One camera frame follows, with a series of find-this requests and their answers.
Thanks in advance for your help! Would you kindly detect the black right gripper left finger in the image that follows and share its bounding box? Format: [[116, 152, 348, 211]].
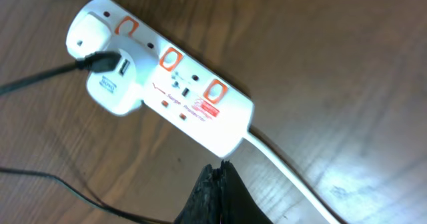
[[173, 164, 221, 224]]

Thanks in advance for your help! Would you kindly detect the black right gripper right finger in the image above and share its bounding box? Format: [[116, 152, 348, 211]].
[[220, 161, 272, 224]]

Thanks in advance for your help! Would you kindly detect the white power strip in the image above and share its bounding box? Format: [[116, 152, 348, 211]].
[[70, 0, 254, 158]]

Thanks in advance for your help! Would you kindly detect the black usb charging cable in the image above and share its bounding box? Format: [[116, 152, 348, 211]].
[[0, 50, 174, 224]]

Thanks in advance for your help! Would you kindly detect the white power strip cord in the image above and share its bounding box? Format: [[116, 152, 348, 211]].
[[243, 131, 341, 224]]

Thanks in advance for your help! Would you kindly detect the white usb wall charger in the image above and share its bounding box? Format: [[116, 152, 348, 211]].
[[65, 12, 159, 117]]

